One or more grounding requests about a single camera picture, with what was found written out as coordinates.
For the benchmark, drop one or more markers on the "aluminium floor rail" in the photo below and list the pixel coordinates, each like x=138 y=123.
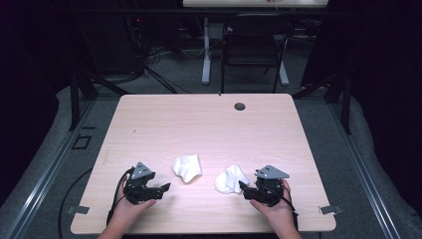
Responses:
x=361 y=172
x=43 y=176

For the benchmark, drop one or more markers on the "grey table grommet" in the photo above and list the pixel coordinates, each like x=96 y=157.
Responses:
x=239 y=106

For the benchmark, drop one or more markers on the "white desk top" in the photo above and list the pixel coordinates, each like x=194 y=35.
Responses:
x=255 y=3

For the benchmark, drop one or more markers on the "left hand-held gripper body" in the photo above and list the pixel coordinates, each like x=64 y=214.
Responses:
x=141 y=186

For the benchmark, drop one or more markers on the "white sock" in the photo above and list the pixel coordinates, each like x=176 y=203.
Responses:
x=187 y=167
x=229 y=181

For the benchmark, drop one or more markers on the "black folding chair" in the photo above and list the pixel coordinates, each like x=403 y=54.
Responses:
x=253 y=46

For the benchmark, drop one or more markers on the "grey tape piece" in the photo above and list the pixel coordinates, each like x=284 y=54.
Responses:
x=78 y=209
x=330 y=209

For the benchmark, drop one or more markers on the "person's left hand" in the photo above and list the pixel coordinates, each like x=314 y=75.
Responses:
x=127 y=209

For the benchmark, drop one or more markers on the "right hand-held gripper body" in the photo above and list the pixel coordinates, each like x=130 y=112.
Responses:
x=269 y=189

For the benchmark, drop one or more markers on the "black metal stand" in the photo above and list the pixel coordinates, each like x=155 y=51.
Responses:
x=346 y=103
x=74 y=99

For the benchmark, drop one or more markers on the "white desk leg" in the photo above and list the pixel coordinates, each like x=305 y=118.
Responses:
x=206 y=56
x=283 y=74

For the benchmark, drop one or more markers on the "person's right hand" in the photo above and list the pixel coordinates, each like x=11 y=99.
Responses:
x=277 y=212

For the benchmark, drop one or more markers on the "dark curtain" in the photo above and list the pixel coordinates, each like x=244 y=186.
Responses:
x=30 y=66
x=384 y=66

